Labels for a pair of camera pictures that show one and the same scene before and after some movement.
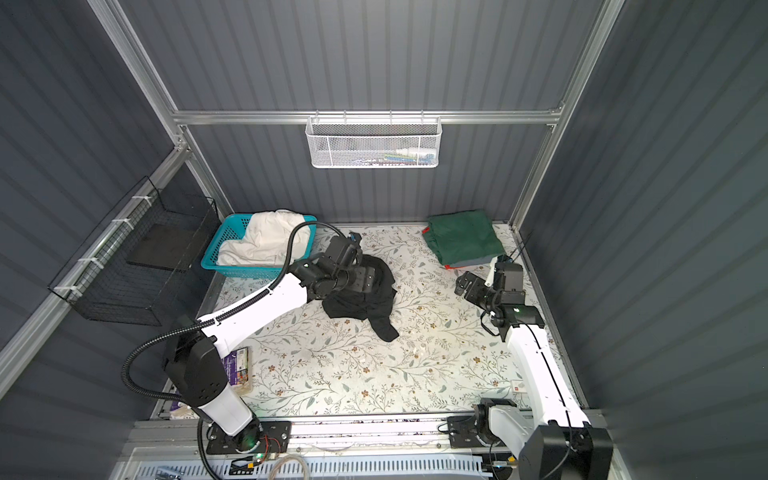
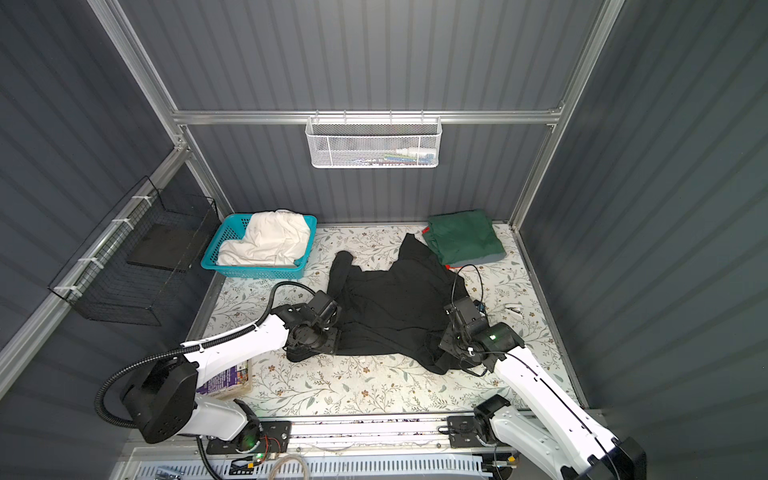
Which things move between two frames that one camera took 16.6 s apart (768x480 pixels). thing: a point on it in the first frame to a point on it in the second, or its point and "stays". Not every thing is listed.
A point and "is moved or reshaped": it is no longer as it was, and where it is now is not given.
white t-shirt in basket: x=268 y=240 stays
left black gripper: x=365 y=279 to x=332 y=345
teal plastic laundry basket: x=233 y=227 stays
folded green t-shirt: x=461 y=237 stays
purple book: x=237 y=368 stays
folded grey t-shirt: x=484 y=261 stays
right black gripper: x=464 y=284 to x=445 y=340
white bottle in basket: x=420 y=152 stays
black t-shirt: x=374 y=305 is moved or reshaped
